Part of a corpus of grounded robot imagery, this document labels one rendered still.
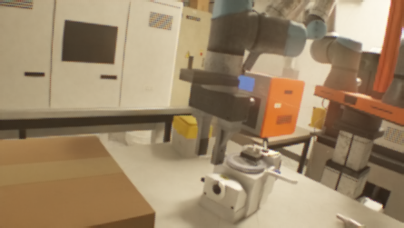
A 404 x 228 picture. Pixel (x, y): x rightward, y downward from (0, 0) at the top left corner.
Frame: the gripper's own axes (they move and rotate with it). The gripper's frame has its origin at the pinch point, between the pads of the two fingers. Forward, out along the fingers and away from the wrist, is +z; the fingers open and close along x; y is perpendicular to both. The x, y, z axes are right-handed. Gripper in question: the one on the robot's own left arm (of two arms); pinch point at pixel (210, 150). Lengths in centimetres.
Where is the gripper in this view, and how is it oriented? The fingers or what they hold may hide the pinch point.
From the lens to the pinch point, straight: 56.8
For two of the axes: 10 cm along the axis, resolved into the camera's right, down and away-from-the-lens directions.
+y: 7.5, -0.4, 6.6
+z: -1.4, 9.6, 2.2
